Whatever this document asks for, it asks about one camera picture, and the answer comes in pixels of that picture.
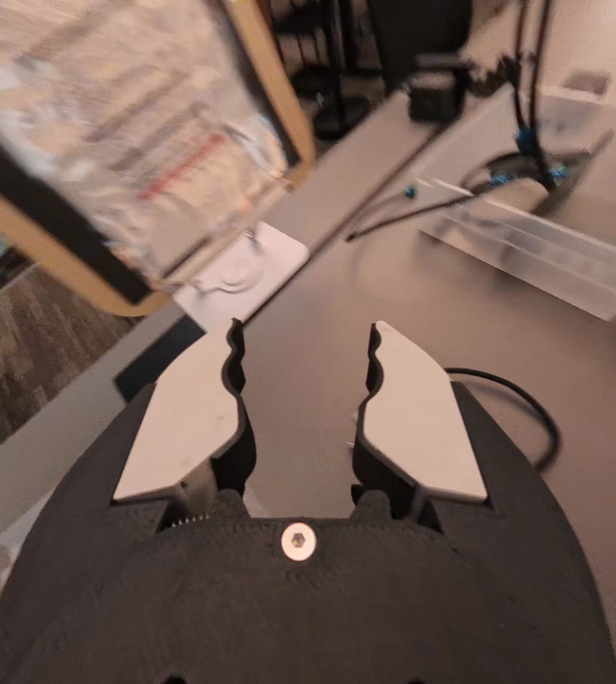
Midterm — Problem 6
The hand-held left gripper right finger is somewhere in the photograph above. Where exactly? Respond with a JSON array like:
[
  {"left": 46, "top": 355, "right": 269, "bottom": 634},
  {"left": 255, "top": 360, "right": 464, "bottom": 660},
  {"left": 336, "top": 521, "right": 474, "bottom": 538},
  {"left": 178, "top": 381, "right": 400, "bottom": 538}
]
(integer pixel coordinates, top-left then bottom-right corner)
[{"left": 351, "top": 321, "right": 488, "bottom": 504}]

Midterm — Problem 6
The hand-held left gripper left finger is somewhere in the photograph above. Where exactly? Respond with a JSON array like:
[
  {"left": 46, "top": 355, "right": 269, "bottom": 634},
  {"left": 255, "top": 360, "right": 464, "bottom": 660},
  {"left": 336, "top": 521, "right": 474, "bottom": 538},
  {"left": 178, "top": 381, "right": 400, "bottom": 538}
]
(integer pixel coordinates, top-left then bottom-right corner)
[{"left": 113, "top": 318, "right": 259, "bottom": 503}]

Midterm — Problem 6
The thin braided HDMI cable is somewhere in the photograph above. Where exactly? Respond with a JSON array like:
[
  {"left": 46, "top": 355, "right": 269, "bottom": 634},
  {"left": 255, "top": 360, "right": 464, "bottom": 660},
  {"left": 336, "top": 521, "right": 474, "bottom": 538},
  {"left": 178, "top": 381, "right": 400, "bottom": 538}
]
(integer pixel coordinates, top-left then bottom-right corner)
[{"left": 344, "top": 183, "right": 482, "bottom": 245}]

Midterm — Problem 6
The clear plastic organizer bin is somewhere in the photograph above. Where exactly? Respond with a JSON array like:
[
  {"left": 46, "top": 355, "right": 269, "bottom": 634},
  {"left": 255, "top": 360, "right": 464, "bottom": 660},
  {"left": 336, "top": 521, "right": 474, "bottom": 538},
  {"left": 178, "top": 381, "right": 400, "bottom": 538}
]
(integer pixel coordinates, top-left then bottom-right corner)
[{"left": 419, "top": 88, "right": 616, "bottom": 322}]

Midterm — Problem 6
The dark desk pad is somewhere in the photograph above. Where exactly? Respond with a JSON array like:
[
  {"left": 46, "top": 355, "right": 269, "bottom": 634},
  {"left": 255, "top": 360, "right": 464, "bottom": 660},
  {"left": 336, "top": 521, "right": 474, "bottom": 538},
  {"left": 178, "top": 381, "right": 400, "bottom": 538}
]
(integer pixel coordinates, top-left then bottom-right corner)
[{"left": 114, "top": 315, "right": 207, "bottom": 403}]

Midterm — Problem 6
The white sign stand base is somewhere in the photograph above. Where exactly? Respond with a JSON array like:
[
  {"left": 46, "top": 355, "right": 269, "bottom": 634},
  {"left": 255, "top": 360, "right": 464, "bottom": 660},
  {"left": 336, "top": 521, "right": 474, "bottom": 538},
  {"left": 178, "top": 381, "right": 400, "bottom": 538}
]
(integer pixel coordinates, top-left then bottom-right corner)
[{"left": 171, "top": 221, "right": 310, "bottom": 333}]

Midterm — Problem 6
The instruction sign on wooden board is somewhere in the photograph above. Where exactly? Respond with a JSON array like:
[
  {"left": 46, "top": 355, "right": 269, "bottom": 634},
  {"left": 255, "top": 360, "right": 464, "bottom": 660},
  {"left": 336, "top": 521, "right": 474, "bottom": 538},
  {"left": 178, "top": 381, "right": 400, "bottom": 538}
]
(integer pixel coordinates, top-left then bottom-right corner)
[{"left": 0, "top": 0, "right": 318, "bottom": 322}]

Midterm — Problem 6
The black power adapter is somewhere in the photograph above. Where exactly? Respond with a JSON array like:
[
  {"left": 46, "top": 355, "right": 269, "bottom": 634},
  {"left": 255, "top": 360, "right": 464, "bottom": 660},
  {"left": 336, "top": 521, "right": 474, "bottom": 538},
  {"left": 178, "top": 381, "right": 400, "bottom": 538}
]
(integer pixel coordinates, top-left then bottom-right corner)
[{"left": 409, "top": 69, "right": 459, "bottom": 123}]

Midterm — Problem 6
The black smooth cable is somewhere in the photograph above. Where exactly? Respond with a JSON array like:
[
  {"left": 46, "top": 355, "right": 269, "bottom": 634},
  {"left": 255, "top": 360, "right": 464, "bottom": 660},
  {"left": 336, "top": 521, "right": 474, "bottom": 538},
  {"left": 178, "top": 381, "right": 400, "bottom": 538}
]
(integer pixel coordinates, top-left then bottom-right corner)
[{"left": 444, "top": 367, "right": 561, "bottom": 472}]

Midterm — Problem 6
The black wire shelf cart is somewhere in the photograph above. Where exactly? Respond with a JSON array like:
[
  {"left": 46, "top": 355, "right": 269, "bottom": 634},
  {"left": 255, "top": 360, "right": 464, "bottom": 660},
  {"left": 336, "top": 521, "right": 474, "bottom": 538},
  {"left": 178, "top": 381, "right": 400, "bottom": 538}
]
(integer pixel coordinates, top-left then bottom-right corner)
[{"left": 270, "top": 0, "right": 384, "bottom": 141}]

